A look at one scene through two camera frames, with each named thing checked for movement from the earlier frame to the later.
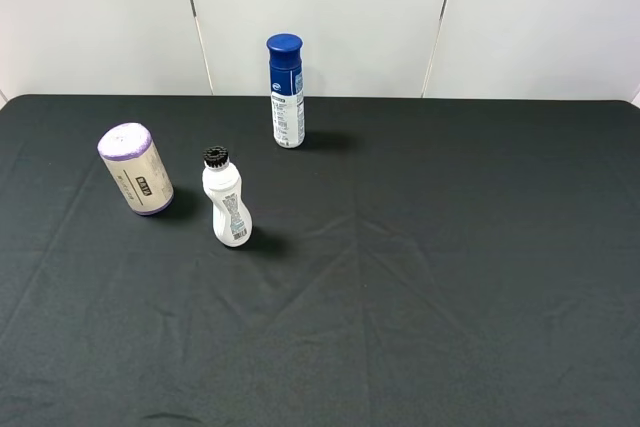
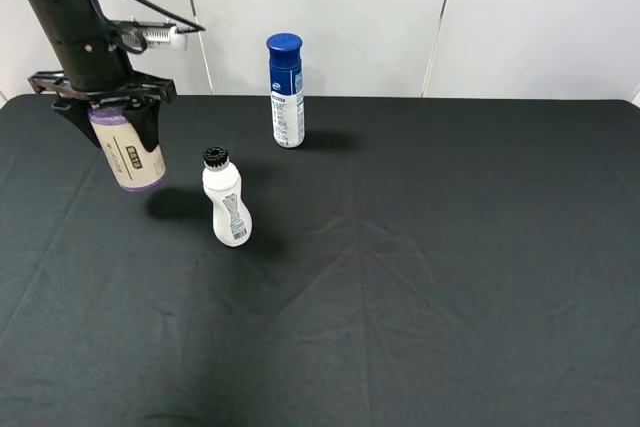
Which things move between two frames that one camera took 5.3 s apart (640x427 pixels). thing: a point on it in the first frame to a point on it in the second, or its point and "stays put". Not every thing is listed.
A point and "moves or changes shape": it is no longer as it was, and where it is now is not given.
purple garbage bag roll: x=130 y=154 moves or changes shape
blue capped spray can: x=287 y=90 stays put
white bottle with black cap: x=222 y=183 stays put
